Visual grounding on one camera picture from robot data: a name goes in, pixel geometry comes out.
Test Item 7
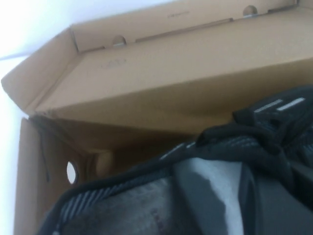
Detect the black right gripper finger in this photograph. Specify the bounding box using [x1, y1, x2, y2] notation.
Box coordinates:
[245, 165, 313, 235]

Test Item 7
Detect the black knit sneaker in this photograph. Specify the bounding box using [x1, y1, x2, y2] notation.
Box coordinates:
[50, 84, 313, 235]

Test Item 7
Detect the brown cardboard shoe box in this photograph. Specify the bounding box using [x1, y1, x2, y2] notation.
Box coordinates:
[0, 0, 313, 196]

